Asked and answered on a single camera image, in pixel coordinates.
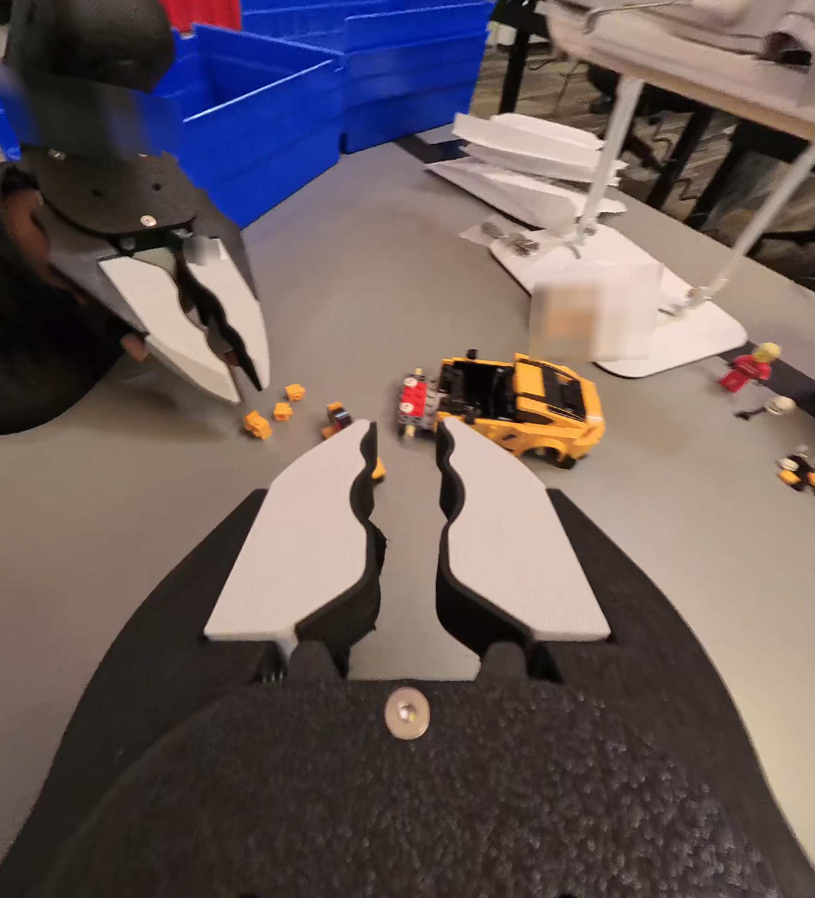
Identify small orange black lego assembly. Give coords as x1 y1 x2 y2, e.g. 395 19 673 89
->
777 445 815 496

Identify blue plastic bin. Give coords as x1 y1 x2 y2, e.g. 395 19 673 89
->
339 0 490 157
0 24 346 230
239 0 497 37

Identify person's left hand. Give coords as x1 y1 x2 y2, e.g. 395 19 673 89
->
2 189 150 362

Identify orange lego car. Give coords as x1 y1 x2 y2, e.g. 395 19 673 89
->
397 348 606 470

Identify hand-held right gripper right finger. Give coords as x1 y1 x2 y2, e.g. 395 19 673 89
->
436 417 612 662

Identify white book stand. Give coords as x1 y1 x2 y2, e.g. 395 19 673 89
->
491 0 815 380

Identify red plastic bin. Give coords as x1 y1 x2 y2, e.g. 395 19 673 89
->
160 0 245 34

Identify small black lego wrench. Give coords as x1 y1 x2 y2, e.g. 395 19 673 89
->
733 395 798 423

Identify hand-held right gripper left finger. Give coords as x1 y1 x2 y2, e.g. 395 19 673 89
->
204 420 387 676

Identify black red orange lego subassembly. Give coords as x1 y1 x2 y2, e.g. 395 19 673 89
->
321 400 388 484

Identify red lego minifigure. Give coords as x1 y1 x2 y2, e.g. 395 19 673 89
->
718 341 784 394

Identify clear bag of small parts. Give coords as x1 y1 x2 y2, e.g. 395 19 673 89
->
458 219 543 258

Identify white instruction booklet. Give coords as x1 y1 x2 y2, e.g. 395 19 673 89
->
555 0 815 65

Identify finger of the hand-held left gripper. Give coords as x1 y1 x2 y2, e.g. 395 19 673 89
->
183 239 271 392
97 254 243 404

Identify white paper bag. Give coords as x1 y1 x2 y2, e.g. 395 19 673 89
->
449 112 606 154
425 163 627 237
462 142 630 189

